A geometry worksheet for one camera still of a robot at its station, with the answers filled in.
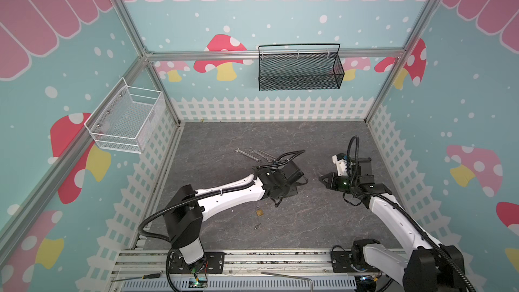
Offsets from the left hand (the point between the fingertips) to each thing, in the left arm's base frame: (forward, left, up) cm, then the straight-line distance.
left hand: (290, 193), depth 80 cm
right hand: (+7, -12, +1) cm, 14 cm away
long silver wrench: (+22, +14, -11) cm, 28 cm away
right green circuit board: (-27, -27, -11) cm, 40 cm away
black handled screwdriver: (-28, +50, -11) cm, 58 cm away
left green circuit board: (-29, +34, -13) cm, 46 cm away
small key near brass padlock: (-10, +14, -11) cm, 20 cm away
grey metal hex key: (-27, 0, -11) cm, 29 cm away
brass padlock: (-4, +13, -12) cm, 17 cm away
